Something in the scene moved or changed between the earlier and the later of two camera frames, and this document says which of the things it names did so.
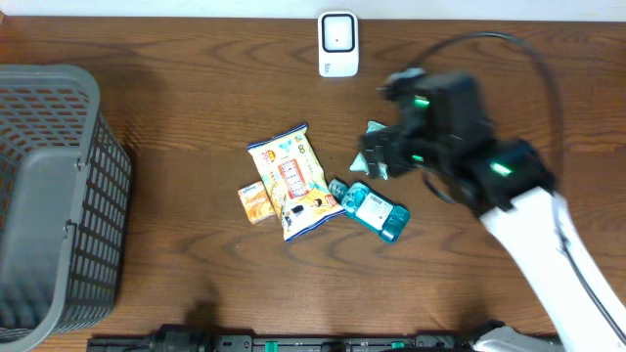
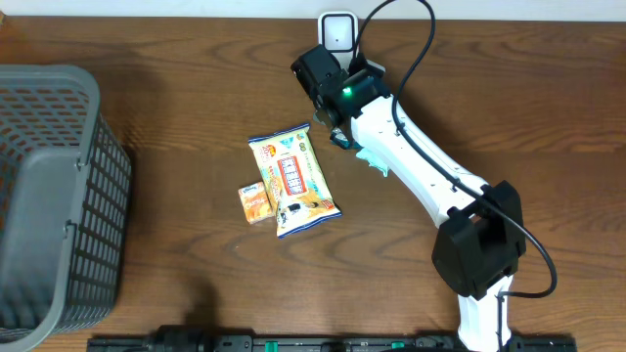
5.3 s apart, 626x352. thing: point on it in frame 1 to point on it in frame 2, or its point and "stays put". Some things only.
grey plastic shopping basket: x=66 y=177 stays put
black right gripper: x=398 y=138 to x=319 y=110
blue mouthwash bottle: x=386 y=217 to x=337 y=137
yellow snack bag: x=292 y=170 stays put
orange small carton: x=256 y=201 stays put
